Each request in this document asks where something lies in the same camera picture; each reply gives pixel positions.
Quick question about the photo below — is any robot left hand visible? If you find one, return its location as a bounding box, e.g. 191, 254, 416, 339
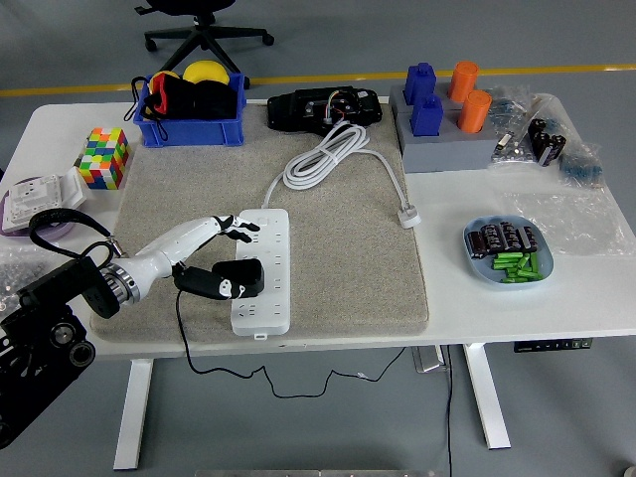
129, 214, 262, 302

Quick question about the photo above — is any black plug with cord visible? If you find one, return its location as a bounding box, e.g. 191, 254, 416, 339
176, 257, 406, 398

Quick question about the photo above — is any white power strip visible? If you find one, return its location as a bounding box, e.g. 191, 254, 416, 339
231, 208, 292, 342

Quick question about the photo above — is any multicolour puzzle cube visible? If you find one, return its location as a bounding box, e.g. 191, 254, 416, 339
74, 127, 131, 191

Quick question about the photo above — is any blue plastic bin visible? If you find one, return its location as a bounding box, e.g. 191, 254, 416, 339
134, 73, 248, 149

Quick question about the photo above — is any bag of metal screws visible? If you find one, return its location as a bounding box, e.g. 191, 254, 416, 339
0, 245, 56, 309

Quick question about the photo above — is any purple round plate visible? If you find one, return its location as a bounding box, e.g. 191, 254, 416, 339
0, 188, 83, 239

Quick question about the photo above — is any black pouch with red trim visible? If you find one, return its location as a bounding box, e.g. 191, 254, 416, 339
130, 74, 239, 138

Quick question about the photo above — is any white table leg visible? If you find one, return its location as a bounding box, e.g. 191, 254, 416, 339
112, 360, 154, 471
462, 342, 512, 451

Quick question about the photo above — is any small yellow ball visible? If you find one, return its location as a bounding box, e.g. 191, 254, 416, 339
148, 71, 181, 93

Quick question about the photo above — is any grey-brown mat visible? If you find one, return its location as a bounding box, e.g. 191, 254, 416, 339
88, 98, 431, 344

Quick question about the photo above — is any large yellow ball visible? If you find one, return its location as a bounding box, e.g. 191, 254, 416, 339
182, 60, 231, 85

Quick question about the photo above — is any black office chair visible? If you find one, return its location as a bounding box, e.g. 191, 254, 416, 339
133, 0, 275, 76

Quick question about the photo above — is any grey block holder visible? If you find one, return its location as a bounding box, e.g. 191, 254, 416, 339
388, 82, 493, 118
399, 106, 500, 174

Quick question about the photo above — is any blue plastic block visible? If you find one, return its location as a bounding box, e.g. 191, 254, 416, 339
409, 93, 444, 138
402, 62, 437, 105

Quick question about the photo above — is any black cylindrical capacitor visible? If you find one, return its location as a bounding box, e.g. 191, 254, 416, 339
469, 231, 491, 259
499, 222, 523, 249
479, 224, 504, 252
516, 226, 541, 252

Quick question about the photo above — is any light blue plate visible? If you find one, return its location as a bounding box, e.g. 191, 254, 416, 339
462, 214, 556, 290

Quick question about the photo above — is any orange plastic cylinder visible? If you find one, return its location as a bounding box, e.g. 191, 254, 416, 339
446, 61, 479, 103
456, 88, 493, 133

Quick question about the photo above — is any bag of silver small parts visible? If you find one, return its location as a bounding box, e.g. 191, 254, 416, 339
489, 126, 541, 165

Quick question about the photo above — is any bag of blue resistors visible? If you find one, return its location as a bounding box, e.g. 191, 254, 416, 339
484, 84, 533, 131

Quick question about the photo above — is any black table control panel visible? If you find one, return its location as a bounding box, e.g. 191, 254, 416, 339
514, 338, 593, 354

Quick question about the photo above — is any bag of black capacitors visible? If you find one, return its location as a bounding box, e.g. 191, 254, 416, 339
524, 93, 572, 168

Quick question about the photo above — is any empty clear plastic bag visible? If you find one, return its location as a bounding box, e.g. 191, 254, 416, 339
499, 191, 635, 257

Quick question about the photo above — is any bag of dark blue components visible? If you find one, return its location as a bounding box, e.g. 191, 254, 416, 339
558, 142, 606, 189

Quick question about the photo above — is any white wall socket panel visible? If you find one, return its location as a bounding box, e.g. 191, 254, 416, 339
2, 167, 86, 230

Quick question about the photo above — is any white power strip cable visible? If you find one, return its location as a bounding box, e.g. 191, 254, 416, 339
260, 121, 422, 230

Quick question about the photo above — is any black electronic device with wires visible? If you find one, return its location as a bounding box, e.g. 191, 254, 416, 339
266, 86, 384, 133

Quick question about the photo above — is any silver bracket under table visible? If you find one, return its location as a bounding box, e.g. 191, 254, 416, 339
410, 346, 451, 374

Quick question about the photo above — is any thin black hanging cable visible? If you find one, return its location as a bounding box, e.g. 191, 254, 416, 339
444, 345, 455, 477

